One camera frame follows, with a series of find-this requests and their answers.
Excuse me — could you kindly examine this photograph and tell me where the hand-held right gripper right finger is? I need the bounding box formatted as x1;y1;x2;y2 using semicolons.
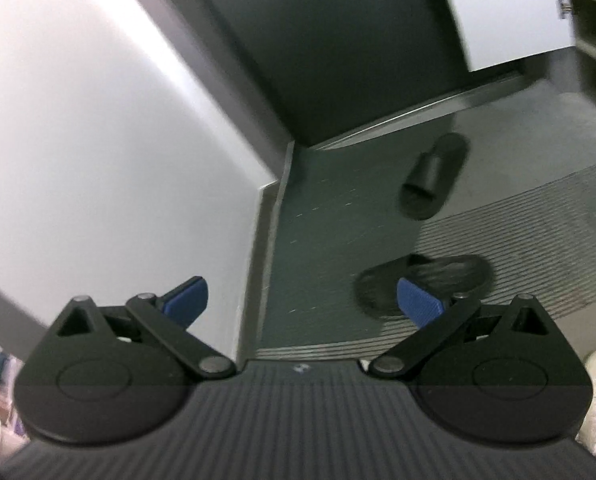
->
368;276;564;378

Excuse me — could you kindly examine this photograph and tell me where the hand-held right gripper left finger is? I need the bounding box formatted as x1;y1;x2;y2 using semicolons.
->
43;276;236;380

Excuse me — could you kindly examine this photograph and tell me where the black slide sandal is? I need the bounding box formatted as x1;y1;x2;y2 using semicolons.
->
354;253;495;318
400;132;470;221

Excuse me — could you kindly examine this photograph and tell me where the dark door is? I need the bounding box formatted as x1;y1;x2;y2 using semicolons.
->
178;0;471;147

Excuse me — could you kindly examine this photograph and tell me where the white cabinet door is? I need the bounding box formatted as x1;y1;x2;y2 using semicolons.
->
430;0;576;73

